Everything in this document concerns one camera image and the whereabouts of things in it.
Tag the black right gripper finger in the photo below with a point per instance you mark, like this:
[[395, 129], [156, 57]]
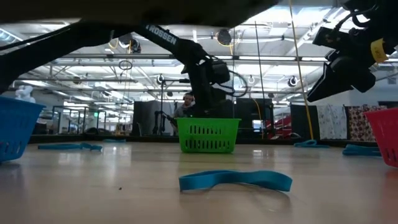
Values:
[[329, 85]]

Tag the green plastic basket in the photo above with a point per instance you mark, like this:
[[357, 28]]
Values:
[[183, 133]]

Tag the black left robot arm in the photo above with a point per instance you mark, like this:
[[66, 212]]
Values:
[[93, 34]]

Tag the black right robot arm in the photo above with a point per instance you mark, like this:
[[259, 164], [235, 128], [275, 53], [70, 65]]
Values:
[[388, 18]]

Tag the black headphones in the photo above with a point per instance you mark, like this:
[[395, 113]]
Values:
[[185, 97]]

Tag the person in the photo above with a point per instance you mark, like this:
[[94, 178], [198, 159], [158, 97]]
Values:
[[182, 110]]

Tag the white patterned cloth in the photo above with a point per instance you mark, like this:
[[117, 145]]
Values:
[[331, 123]]

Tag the round black ceiling device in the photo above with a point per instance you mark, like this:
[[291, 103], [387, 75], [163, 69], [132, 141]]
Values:
[[160, 79], [224, 37], [292, 81], [133, 45]]

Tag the black cabinet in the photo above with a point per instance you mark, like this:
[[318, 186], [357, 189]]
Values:
[[248, 112]]

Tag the dark floral patterned cloth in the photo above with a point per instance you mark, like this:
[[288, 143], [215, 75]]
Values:
[[360, 124]]

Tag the black partition panel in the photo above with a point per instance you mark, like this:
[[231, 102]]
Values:
[[297, 124]]

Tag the grey partition curtain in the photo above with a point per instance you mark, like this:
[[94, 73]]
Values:
[[149, 115]]

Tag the red equipment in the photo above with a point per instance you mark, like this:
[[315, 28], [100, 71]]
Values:
[[281, 127]]

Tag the dark blurred foreground object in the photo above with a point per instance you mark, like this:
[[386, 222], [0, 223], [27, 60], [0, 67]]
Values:
[[186, 9]]

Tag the red plastic basket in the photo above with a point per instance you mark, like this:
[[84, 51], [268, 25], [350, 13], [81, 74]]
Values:
[[390, 152]]

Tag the white humanoid robot figure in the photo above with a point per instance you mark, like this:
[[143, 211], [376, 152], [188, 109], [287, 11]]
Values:
[[25, 93]]

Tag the blue plastic basket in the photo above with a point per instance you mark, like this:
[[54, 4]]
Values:
[[18, 130]]

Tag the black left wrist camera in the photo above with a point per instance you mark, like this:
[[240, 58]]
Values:
[[221, 72]]

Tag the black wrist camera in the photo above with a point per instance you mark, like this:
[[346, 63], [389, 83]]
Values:
[[334, 37], [221, 72]]

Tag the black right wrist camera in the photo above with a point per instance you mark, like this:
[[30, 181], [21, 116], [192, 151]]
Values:
[[334, 37]]

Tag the black aluminium table frame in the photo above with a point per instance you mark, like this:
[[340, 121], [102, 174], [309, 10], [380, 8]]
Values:
[[140, 139]]

